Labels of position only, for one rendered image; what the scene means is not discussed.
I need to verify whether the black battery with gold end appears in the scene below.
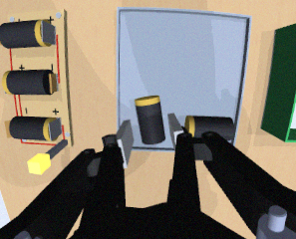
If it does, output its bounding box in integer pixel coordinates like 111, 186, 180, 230
9, 116, 57, 141
184, 116, 234, 140
0, 19, 52, 49
2, 70, 54, 95
135, 96, 165, 145

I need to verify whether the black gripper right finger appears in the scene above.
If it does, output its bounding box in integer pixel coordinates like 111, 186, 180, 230
159, 113, 296, 239

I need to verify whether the light blue tray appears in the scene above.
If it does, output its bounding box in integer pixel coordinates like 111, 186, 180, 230
117, 7, 252, 152

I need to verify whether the green open-top box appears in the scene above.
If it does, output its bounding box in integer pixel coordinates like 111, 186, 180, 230
260, 23, 296, 142

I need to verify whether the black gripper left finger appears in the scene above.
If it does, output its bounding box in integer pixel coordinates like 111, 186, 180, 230
0, 119, 135, 239

